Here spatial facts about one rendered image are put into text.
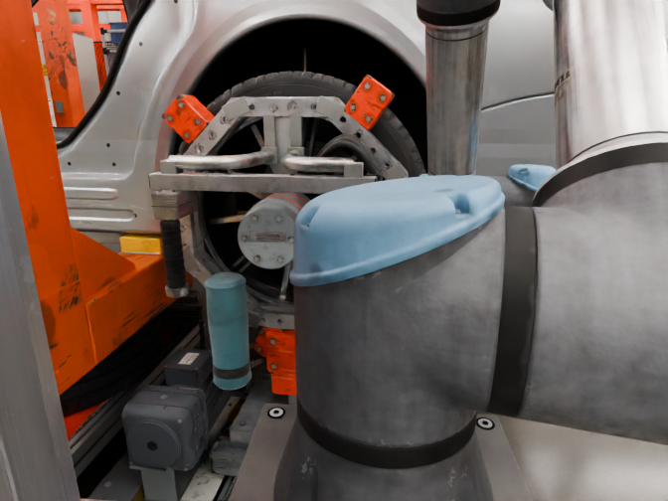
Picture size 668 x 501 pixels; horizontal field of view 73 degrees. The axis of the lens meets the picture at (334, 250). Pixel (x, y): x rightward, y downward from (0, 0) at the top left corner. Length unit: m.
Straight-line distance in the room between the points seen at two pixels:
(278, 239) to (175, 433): 0.57
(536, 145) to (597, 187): 0.98
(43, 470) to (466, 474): 0.21
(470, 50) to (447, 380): 0.45
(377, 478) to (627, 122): 0.24
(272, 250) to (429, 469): 0.68
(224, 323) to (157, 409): 0.31
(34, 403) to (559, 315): 0.20
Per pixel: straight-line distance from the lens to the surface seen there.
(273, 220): 0.88
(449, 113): 0.65
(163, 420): 1.22
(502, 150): 1.23
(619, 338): 0.23
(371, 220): 0.21
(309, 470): 0.30
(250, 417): 1.44
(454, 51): 0.60
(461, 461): 0.30
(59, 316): 1.09
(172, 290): 0.91
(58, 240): 1.07
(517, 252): 0.23
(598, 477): 1.77
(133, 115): 1.43
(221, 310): 1.00
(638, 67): 0.35
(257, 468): 0.40
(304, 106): 0.99
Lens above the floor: 1.09
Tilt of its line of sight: 17 degrees down
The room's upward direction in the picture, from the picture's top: straight up
